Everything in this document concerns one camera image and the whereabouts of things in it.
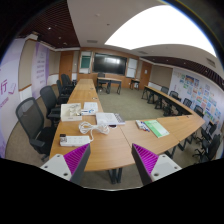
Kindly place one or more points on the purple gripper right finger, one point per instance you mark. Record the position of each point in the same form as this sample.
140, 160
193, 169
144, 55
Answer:
152, 167

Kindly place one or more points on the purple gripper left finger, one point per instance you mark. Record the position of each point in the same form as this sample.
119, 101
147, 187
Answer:
69, 166

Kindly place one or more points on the small dark charger plug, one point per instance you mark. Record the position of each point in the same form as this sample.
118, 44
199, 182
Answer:
62, 136

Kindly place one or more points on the white power strip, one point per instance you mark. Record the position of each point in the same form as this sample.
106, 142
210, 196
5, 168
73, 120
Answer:
74, 141

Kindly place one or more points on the green booklet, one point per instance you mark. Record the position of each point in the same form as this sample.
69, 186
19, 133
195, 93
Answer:
156, 128

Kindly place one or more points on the white sheet with pens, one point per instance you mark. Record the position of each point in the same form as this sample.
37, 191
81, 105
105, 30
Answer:
141, 125

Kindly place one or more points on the long wooden conference table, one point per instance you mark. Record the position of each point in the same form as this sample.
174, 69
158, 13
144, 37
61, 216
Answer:
113, 151

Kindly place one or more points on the white cardboard box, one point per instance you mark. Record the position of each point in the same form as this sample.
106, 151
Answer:
71, 112

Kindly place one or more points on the black office chair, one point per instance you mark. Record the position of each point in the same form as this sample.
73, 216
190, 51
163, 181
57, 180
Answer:
32, 120
209, 149
50, 102

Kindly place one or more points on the white open booklet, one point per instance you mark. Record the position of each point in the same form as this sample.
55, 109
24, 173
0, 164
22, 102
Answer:
109, 119

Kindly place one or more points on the white paper with blue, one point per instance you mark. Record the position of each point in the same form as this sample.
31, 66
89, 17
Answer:
90, 108

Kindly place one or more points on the black office chair near right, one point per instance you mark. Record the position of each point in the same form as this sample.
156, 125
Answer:
209, 149

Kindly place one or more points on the right wooden table row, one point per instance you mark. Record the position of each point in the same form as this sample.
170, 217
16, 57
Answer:
161, 100

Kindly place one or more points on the black office chair near left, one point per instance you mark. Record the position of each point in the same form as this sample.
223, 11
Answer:
32, 120

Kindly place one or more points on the small desk at back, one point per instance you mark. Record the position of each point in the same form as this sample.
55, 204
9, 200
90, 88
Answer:
109, 82

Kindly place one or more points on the white whiteboard right of screen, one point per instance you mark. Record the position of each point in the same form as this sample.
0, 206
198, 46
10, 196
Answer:
132, 67

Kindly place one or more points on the colourful wall poster board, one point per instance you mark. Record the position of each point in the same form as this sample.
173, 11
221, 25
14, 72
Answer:
201, 92

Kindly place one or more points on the purple wall banner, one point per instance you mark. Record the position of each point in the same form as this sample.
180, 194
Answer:
40, 69

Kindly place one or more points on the black wall television screen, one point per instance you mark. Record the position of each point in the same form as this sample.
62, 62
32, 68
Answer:
109, 64

